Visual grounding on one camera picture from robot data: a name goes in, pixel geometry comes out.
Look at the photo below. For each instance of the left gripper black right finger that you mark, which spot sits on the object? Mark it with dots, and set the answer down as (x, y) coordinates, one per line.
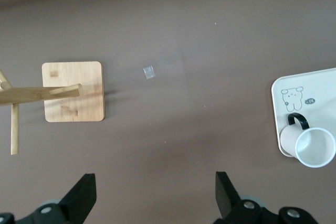
(225, 197)

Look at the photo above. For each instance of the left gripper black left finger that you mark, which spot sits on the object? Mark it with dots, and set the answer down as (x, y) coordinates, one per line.
(78, 197)

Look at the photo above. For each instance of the wooden mug rack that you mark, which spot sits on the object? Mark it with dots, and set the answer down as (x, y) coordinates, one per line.
(73, 74)

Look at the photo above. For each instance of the cream rabbit print tray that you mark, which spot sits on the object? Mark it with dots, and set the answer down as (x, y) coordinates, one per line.
(315, 87)

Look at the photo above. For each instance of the clear tape piece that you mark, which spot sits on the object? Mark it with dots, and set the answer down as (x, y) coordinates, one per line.
(149, 72)

